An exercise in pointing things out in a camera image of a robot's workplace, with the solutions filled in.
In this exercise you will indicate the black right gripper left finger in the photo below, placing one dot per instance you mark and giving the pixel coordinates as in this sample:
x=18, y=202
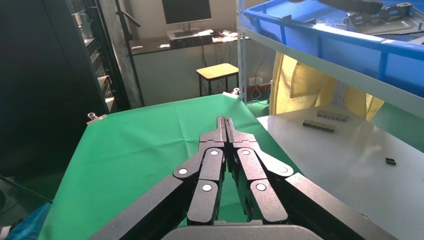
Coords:
x=205, y=172

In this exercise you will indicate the small black plastic piece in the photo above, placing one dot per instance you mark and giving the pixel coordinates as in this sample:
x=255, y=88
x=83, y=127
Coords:
x=391, y=162

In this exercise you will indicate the green table cloth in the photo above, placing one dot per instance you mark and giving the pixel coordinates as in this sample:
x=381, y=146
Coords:
x=139, y=139

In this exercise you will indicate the white papers pile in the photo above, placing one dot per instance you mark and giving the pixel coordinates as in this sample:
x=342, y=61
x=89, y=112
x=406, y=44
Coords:
x=227, y=35

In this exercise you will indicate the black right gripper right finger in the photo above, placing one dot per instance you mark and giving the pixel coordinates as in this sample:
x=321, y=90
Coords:
x=255, y=179

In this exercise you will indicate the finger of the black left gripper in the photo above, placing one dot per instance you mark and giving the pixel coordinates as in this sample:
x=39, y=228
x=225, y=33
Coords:
x=354, y=5

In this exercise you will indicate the small white desk item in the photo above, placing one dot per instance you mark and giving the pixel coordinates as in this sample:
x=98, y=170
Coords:
x=164, y=45
x=136, y=48

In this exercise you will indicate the dark grey connector strip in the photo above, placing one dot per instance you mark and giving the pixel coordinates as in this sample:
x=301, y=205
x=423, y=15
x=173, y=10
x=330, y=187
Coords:
x=318, y=126
x=333, y=115

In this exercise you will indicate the yellow fabric cloth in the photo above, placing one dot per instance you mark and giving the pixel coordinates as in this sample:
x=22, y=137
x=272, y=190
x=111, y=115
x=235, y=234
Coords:
x=298, y=89

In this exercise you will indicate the black computer monitor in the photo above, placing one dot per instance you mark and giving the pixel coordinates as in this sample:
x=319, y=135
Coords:
x=187, y=10

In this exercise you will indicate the yellow wooden stool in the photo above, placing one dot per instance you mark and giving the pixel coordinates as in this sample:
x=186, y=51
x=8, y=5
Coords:
x=217, y=71

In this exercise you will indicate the silver binder clip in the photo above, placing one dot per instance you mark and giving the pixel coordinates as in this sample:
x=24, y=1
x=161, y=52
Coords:
x=96, y=118
x=232, y=93

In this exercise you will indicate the computer keyboard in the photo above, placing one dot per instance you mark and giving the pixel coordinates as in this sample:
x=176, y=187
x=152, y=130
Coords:
x=190, y=38

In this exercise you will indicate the blue plastic bin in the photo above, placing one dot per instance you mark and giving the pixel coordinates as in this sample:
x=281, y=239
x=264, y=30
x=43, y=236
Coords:
x=351, y=53

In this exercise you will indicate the white wall socket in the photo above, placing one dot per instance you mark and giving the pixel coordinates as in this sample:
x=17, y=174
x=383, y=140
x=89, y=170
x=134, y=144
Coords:
x=255, y=81

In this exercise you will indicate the blue plastic bag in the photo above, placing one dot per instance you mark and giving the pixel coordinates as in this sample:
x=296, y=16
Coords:
x=31, y=223

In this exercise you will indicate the perforated white shelf post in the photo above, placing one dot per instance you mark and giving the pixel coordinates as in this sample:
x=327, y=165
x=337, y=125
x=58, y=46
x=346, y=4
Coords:
x=242, y=49

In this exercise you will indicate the stamped sheet metal bracket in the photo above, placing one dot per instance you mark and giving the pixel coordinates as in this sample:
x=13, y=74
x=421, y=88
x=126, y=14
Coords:
x=384, y=24

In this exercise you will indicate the black equipment rack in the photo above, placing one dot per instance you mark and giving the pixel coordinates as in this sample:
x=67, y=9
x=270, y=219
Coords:
x=39, y=99

